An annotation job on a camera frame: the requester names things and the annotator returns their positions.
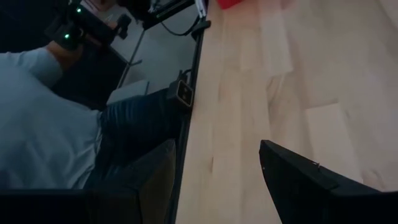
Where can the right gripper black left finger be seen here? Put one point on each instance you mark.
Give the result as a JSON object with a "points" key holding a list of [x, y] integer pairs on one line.
{"points": [[93, 205]]}

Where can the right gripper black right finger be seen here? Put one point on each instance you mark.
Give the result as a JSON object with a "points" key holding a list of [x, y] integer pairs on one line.
{"points": [[311, 199]]}

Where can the person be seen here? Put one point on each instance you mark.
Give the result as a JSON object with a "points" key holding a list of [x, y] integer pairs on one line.
{"points": [[37, 130]]}

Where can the person's hand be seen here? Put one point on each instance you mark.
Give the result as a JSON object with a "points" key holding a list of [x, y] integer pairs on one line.
{"points": [[62, 56]]}

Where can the red plastic basket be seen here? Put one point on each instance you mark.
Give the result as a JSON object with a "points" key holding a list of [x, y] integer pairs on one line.
{"points": [[228, 3]]}

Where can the black aluminium table frame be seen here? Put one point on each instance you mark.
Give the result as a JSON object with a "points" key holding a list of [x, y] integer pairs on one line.
{"points": [[196, 59]]}

